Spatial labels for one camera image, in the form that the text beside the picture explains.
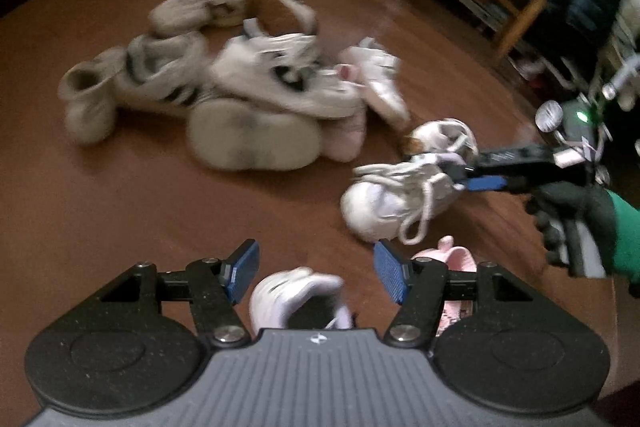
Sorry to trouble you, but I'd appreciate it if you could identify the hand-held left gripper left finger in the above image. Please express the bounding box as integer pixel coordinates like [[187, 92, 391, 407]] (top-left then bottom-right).
[[47, 238, 261, 350]]

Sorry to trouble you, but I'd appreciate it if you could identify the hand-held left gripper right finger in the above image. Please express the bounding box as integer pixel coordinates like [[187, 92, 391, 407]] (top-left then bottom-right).
[[374, 240, 592, 350]]

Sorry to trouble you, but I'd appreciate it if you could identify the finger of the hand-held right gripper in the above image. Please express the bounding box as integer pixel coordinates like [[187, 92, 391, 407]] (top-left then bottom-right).
[[440, 148, 507, 180], [452, 175, 509, 194]]

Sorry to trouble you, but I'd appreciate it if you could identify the white mesh sneaker navy heel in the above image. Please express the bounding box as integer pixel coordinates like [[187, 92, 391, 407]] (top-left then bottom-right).
[[249, 267, 357, 334]]

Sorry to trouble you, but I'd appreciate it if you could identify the white laced sneaker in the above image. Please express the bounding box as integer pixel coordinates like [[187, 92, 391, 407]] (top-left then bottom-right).
[[341, 152, 473, 244]]

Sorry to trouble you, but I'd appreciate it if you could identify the cream patterned sock shoe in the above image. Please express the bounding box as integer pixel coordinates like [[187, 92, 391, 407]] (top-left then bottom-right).
[[57, 48, 126, 144], [187, 99, 322, 171]]

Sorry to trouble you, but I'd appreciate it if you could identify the person's right hand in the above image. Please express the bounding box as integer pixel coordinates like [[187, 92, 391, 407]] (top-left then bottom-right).
[[524, 183, 619, 280]]

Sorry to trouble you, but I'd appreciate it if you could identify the white sneaker tan sole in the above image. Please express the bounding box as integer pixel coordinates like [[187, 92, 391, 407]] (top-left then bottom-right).
[[401, 118, 480, 160]]

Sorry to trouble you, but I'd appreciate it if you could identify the white sneaker pink lining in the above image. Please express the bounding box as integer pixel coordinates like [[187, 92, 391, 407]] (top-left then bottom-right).
[[342, 38, 412, 128]]

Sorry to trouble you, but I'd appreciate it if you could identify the white sneaker black logo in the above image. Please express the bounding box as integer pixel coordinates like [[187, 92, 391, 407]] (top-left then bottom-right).
[[210, 33, 368, 122], [117, 32, 216, 114]]

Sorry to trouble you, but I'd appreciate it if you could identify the beige sneaker brown patch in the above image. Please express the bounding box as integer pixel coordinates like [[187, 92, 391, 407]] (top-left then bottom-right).
[[243, 0, 319, 38], [149, 0, 251, 35]]

